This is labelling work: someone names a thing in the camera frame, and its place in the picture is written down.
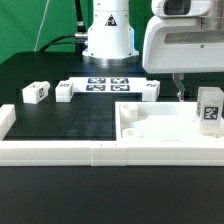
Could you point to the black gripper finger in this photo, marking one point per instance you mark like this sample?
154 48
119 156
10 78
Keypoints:
178 78

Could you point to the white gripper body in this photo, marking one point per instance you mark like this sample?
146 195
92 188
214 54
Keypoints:
184 36

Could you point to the white square tabletop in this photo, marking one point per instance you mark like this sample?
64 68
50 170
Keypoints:
161 121

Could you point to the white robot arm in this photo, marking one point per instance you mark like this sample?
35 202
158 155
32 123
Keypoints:
110 38

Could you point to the white U-shaped fence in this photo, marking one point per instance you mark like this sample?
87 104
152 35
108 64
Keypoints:
102 153

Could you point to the green backdrop curtain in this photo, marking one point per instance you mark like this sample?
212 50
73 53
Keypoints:
20 21

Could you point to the white marker base plate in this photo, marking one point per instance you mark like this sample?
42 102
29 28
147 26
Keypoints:
108 84

